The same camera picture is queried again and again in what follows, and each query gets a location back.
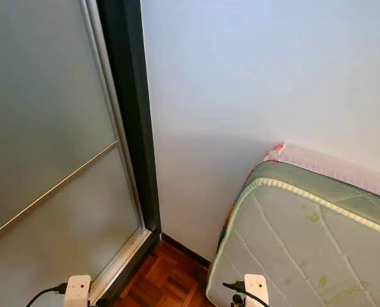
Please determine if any frosted glass sliding door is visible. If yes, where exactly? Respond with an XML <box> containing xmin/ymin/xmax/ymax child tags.
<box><xmin>0</xmin><ymin>0</ymin><xmax>152</xmax><ymax>307</ymax></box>

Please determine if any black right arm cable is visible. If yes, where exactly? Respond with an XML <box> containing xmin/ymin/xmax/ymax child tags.
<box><xmin>222</xmin><ymin>281</ymin><xmax>271</xmax><ymax>307</ymax></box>

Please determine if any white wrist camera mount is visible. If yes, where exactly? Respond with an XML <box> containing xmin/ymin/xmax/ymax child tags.
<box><xmin>244</xmin><ymin>274</ymin><xmax>269</xmax><ymax>307</ymax></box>
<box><xmin>63</xmin><ymin>275</ymin><xmax>92</xmax><ymax>307</ymax></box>

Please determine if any dark skirting board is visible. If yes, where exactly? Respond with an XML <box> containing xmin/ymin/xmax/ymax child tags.
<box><xmin>161</xmin><ymin>233</ymin><xmax>211</xmax><ymax>268</ymax></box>

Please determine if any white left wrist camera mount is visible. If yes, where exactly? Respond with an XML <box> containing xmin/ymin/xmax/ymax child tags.
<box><xmin>63</xmin><ymin>275</ymin><xmax>92</xmax><ymax>307</ymax></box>

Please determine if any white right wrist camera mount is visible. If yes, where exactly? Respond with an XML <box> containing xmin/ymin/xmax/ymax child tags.
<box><xmin>244</xmin><ymin>274</ymin><xmax>269</xmax><ymax>307</ymax></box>

